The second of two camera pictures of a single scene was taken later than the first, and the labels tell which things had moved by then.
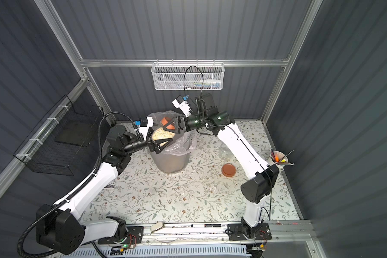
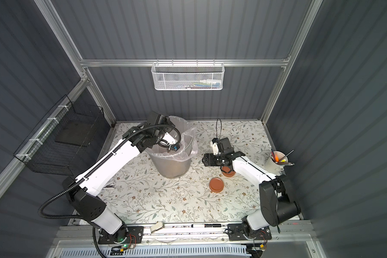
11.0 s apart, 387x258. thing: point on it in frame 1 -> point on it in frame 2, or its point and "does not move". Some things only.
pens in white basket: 207,84 does not move
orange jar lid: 228,170 does not move
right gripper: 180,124 -> 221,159
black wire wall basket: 57,144 does not move
